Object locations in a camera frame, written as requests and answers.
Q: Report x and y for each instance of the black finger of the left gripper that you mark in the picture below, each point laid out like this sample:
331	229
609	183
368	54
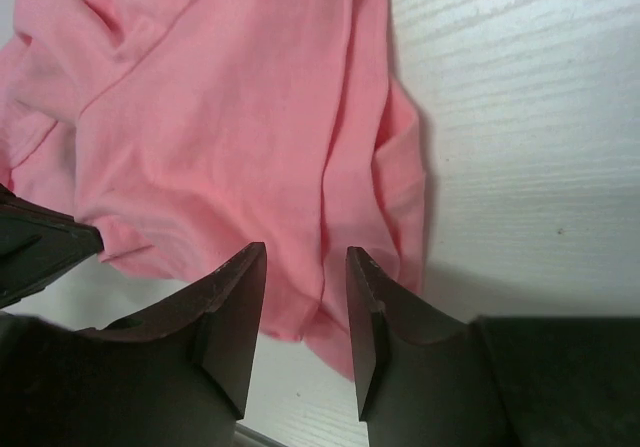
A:
38	246

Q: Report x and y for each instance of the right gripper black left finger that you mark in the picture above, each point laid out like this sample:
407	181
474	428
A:
176	373

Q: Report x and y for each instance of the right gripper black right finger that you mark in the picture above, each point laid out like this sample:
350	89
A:
423	378

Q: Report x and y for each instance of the pink t shirt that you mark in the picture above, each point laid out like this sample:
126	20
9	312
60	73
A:
185	129

